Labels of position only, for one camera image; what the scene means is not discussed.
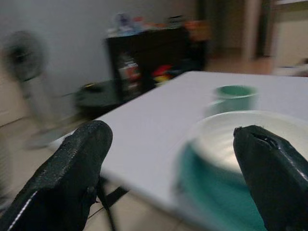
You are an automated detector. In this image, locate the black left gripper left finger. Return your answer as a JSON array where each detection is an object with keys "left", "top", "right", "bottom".
[{"left": 0, "top": 119, "right": 114, "bottom": 231}]

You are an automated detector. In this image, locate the black table leg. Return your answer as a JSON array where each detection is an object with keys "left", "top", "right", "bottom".
[{"left": 97, "top": 178, "right": 130, "bottom": 231}]

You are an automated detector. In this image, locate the dark bottle with red label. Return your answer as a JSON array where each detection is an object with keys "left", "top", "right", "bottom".
[{"left": 117, "top": 54, "right": 140, "bottom": 90}]

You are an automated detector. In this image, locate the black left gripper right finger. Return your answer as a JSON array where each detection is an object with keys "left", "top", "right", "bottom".
[{"left": 232, "top": 124, "right": 308, "bottom": 231}]

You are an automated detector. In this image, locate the black shelf cabinet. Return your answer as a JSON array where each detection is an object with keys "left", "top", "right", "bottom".
[{"left": 104, "top": 26, "right": 210, "bottom": 102}]

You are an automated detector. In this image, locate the grey standing fan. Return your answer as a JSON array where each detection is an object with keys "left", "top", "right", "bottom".
[{"left": 1, "top": 30, "right": 65, "bottom": 150}]

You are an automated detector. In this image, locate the white plate with teal rim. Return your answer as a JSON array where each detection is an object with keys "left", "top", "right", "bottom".
[{"left": 173, "top": 110, "right": 308, "bottom": 231}]

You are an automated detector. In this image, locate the teal cup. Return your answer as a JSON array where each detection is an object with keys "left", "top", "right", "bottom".
[{"left": 211, "top": 85, "right": 259, "bottom": 116}]

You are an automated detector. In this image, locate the blue white package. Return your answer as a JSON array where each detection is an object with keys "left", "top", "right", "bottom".
[{"left": 113, "top": 13, "right": 145, "bottom": 37}]

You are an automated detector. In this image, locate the orange box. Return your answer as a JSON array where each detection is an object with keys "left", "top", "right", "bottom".
[{"left": 185, "top": 20, "right": 211, "bottom": 41}]

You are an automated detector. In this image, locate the black round stool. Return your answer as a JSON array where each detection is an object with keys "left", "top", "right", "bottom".
[{"left": 74, "top": 80, "right": 121, "bottom": 114}]

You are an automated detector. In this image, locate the red yellow toy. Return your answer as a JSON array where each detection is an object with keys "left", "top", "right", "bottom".
[{"left": 153, "top": 64, "right": 178, "bottom": 84}]

